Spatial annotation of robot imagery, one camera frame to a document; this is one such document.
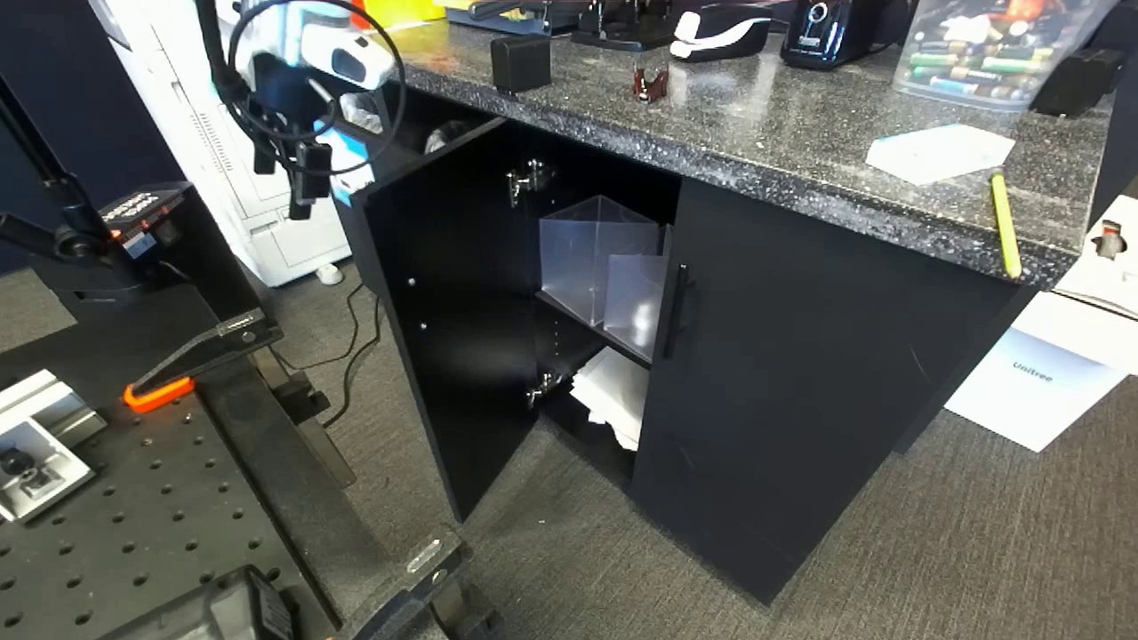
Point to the dark flat tray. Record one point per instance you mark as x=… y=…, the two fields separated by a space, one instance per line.
x=511 y=21

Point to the black camera stand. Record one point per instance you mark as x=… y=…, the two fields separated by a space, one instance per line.
x=93 y=235

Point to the black rectangular box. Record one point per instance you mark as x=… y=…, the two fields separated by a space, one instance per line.
x=520 y=62

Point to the orange tipped clamp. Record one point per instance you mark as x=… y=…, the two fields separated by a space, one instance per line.
x=158 y=398

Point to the clear acrylic sheet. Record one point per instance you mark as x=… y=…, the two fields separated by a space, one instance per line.
x=637 y=307

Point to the yellow plastic object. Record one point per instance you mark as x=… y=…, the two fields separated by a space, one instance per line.
x=403 y=14

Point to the silver aluminium bracket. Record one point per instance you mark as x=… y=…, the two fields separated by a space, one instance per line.
x=40 y=445

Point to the clear acrylic box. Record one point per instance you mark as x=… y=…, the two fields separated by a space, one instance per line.
x=588 y=254

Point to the dark cabinet carcass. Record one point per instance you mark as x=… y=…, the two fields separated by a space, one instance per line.
x=617 y=179

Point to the dark cabinet door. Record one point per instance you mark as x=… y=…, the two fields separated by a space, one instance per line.
x=456 y=322
x=805 y=380

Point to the white background cabinet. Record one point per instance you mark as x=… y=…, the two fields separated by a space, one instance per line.
x=224 y=179

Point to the white penguin paper sheet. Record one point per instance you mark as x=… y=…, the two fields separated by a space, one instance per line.
x=1106 y=270

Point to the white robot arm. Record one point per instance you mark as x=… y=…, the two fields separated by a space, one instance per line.
x=352 y=54

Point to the small red clip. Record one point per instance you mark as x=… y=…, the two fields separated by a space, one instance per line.
x=658 y=83
x=643 y=83

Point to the white and black stapler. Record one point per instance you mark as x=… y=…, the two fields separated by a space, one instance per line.
x=718 y=35

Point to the clear plastic storage container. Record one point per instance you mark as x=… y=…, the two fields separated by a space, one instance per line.
x=1000 y=54

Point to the black object on counter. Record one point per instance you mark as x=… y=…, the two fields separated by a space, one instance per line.
x=1071 y=80

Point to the white printed paper sheet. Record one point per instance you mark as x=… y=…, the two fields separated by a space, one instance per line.
x=1036 y=374

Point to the perforated metal robot table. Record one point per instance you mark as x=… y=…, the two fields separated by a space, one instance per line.
x=143 y=535

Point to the yellow pencil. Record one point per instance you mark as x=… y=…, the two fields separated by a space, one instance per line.
x=1008 y=225

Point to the black desk organizer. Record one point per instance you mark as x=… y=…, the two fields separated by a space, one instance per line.
x=625 y=24

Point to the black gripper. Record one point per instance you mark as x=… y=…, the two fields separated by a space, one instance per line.
x=285 y=94

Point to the silver door hinge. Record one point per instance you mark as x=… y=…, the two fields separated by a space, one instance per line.
x=528 y=179
x=543 y=388

